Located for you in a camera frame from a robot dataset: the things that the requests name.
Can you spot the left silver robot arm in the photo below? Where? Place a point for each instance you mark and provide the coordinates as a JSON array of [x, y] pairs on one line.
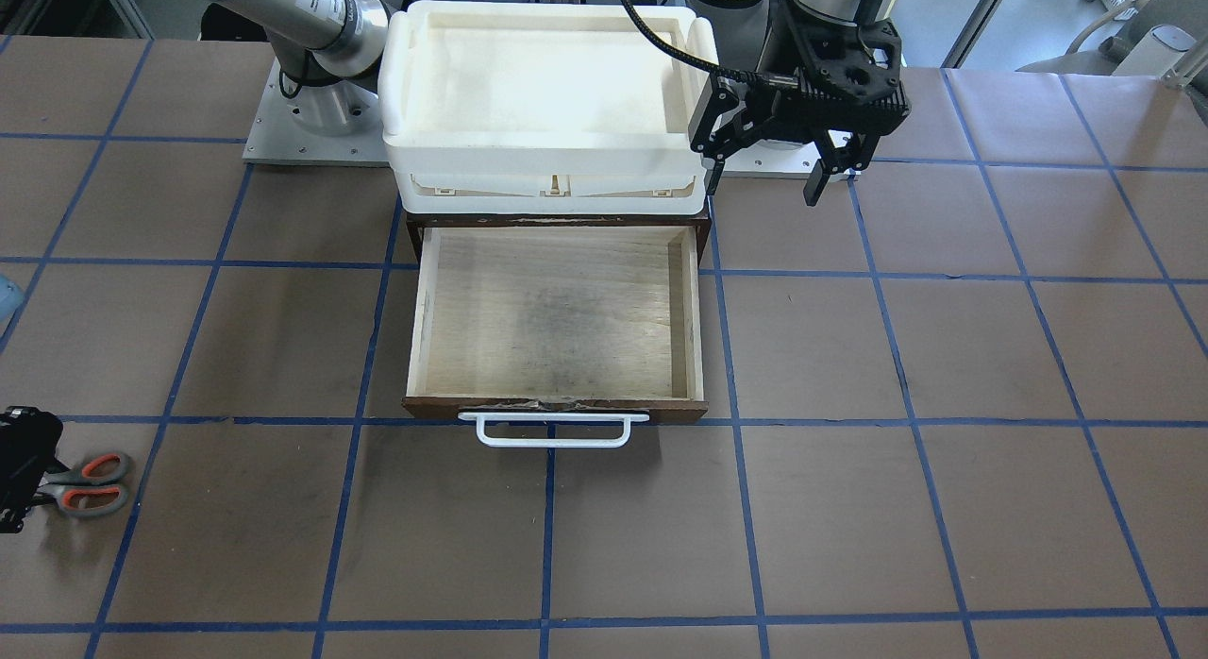
[[763, 86]]

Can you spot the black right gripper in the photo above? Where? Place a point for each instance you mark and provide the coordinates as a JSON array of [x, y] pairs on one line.
[[21, 465]]

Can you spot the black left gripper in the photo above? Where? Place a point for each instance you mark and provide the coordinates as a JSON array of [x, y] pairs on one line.
[[719, 114]]

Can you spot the wooden drawer with white handle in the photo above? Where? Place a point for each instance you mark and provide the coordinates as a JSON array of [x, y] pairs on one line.
[[566, 324]]

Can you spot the orange grey handled scissors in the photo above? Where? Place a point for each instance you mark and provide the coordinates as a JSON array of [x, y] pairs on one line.
[[89, 490]]

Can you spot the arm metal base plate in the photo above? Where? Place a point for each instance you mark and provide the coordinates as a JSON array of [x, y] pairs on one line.
[[772, 159], [337, 125]]

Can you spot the white plastic tray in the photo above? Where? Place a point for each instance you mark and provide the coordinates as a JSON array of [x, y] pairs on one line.
[[536, 109]]

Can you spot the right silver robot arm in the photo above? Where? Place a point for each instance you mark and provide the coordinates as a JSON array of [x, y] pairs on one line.
[[318, 44]]

